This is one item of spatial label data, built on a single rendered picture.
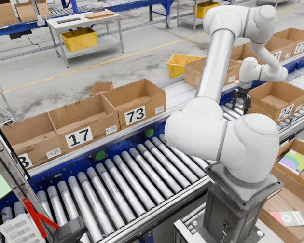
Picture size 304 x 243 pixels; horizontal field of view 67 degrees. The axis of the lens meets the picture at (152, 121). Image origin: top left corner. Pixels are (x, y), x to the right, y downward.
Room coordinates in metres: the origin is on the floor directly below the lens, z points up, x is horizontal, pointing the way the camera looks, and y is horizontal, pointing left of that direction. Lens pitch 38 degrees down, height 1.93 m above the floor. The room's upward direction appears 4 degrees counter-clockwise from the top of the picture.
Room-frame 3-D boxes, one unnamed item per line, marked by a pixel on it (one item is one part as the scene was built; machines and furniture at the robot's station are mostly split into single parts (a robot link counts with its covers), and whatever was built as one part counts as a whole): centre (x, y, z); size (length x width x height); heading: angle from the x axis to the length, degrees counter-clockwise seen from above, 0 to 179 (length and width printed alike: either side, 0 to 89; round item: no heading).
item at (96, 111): (1.27, 0.47, 0.96); 0.39 x 0.29 x 0.17; 120
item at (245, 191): (0.57, -0.36, 1.21); 0.22 x 0.18 x 0.06; 117
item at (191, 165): (1.12, -0.19, 0.72); 0.52 x 0.05 x 0.05; 30
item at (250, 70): (1.43, -0.70, 1.20); 0.13 x 0.11 x 0.16; 68
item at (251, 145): (0.57, -0.34, 1.35); 0.18 x 0.16 x 0.22; 67
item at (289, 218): (0.59, -0.66, 0.76); 0.16 x 0.07 x 0.02; 89
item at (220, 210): (0.57, -0.34, 0.91); 0.26 x 0.26 x 0.33; 31
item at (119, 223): (0.83, 0.32, 0.72); 0.52 x 0.05 x 0.05; 30
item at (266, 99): (1.54, -1.01, 0.83); 0.39 x 0.29 x 0.17; 120
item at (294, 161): (0.93, -0.86, 0.79); 0.19 x 0.14 x 0.02; 127
